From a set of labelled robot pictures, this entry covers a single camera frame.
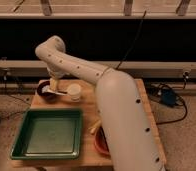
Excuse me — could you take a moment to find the white dish brush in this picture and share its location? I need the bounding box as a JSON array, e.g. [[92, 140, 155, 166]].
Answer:
[[42, 78, 67, 95]]

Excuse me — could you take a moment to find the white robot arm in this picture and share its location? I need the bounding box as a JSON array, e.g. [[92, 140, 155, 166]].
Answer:
[[35, 36, 166, 171]]

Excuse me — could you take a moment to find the green plastic tray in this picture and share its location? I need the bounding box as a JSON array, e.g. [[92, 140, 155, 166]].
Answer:
[[10, 109, 83, 160]]

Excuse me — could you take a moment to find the dark brown bowl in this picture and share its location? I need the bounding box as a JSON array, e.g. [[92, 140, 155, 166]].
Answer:
[[36, 81, 57, 101]]

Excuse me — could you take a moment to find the white plastic cup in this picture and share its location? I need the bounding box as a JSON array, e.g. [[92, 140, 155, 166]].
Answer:
[[67, 84, 82, 101]]

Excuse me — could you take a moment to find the wooden table board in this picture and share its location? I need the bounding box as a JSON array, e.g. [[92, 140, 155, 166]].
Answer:
[[10, 78, 168, 168]]

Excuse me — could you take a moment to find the yellow banana toy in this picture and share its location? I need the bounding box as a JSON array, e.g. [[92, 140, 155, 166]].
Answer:
[[90, 120, 101, 135]]

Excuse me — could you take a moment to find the orange red bowl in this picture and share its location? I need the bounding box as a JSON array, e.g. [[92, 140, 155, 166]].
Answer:
[[94, 127, 110, 156]]

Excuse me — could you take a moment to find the black power adapter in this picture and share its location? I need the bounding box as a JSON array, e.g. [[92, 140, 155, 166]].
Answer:
[[160, 89, 176, 107]]

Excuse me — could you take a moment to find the black cable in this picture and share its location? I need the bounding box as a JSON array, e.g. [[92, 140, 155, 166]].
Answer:
[[146, 82, 189, 126]]

